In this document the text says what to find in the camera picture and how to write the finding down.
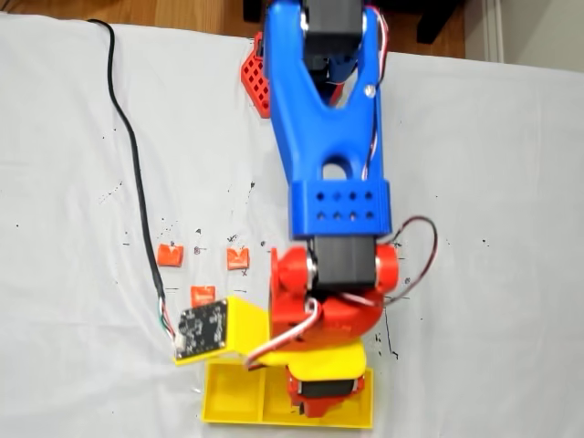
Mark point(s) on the dark wooden cabinet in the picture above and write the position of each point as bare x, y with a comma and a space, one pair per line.
435, 23

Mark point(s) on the white plastic table cover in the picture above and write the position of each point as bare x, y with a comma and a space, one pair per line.
479, 228

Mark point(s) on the orange starburst candy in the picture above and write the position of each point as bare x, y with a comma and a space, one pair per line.
202, 294
237, 257
170, 254

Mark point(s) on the yellow three-compartment box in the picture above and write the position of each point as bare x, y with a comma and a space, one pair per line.
232, 392

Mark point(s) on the camera board in yellow mount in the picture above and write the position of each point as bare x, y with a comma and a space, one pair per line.
203, 328

